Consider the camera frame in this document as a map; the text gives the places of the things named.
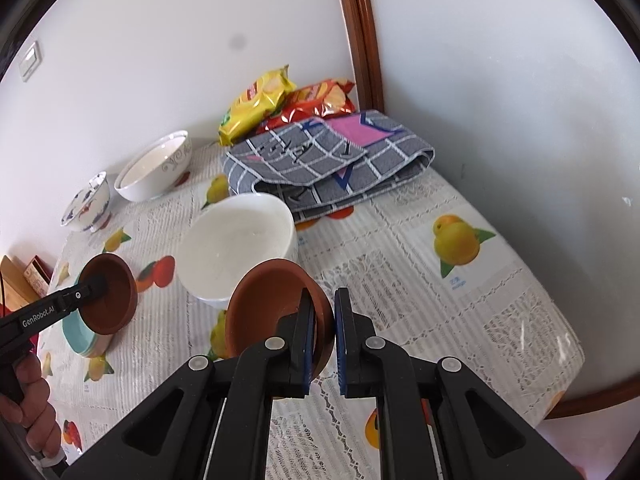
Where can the grey checked cloth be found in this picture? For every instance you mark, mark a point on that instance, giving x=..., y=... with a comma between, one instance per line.
x=300, y=160

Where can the white wall light switch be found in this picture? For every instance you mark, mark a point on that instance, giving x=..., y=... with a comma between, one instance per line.
x=31, y=62

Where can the plain white bowl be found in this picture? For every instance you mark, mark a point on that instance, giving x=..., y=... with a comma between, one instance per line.
x=235, y=245

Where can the yellow chip bag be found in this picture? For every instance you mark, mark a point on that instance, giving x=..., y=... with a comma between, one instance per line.
x=255, y=102

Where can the blue patterned white footed bowl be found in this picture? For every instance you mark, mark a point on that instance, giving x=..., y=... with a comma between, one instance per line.
x=90, y=210

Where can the fruit printed tablecloth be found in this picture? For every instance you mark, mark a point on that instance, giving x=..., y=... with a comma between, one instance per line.
x=400, y=280

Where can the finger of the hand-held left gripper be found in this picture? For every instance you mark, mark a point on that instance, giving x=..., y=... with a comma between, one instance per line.
x=92, y=287

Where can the teal square plate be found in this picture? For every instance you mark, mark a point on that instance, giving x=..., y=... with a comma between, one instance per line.
x=74, y=332

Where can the red chip bag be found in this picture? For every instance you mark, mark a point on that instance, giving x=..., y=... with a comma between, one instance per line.
x=315, y=100

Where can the brown wooden rail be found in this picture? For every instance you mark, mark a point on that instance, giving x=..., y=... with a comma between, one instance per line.
x=590, y=402

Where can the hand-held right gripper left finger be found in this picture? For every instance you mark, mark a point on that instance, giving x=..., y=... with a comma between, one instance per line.
x=306, y=342

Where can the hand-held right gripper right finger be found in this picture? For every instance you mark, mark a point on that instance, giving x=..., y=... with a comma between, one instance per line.
x=342, y=342

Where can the small brown bowl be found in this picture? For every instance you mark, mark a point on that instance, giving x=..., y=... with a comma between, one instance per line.
x=115, y=305
x=265, y=305

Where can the person's left hand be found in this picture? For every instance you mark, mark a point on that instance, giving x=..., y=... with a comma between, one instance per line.
x=35, y=410

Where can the large white patterned bowl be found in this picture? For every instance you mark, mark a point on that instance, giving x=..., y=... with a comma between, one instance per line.
x=150, y=180

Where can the brown wooden door frame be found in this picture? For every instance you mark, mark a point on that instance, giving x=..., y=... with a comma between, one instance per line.
x=357, y=35

